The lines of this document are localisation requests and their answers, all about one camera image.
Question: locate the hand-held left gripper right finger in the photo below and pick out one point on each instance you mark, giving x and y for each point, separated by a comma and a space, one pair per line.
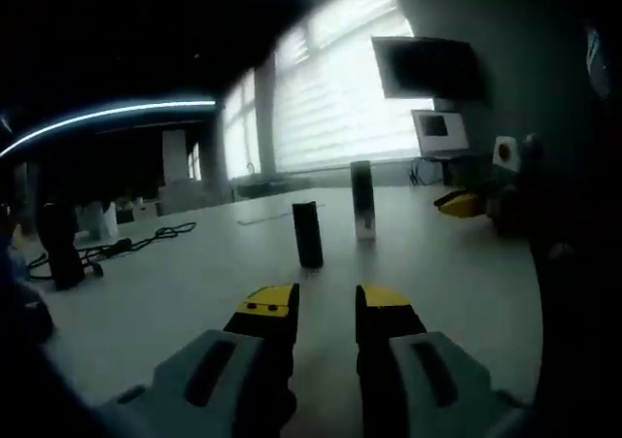
423, 380

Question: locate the green potted plant white pot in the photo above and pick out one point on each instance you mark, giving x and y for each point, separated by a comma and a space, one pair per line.
103, 222

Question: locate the short cosmetic bottle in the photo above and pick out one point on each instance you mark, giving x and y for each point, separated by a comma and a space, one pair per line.
307, 234

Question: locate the small white box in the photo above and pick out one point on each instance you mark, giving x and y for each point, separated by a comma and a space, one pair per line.
146, 211

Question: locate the white window blinds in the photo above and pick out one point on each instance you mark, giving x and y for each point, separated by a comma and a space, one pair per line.
340, 117

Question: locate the person in black shirt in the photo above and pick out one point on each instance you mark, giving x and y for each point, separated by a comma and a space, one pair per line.
583, 312

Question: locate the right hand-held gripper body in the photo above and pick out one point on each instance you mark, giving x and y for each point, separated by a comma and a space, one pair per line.
505, 154

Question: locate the white laptop screen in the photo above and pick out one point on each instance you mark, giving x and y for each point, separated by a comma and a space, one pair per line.
439, 132

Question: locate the black wall television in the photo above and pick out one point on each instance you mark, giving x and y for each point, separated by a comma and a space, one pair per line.
427, 69

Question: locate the white table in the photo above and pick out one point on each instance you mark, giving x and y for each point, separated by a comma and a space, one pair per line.
170, 302

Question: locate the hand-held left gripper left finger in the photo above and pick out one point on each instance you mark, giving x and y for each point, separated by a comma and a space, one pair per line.
218, 375

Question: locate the long ceiling light strip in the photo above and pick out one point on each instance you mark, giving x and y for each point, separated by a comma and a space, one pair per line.
97, 116

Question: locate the tall cosmetic bottle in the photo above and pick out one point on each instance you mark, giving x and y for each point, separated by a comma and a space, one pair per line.
363, 200

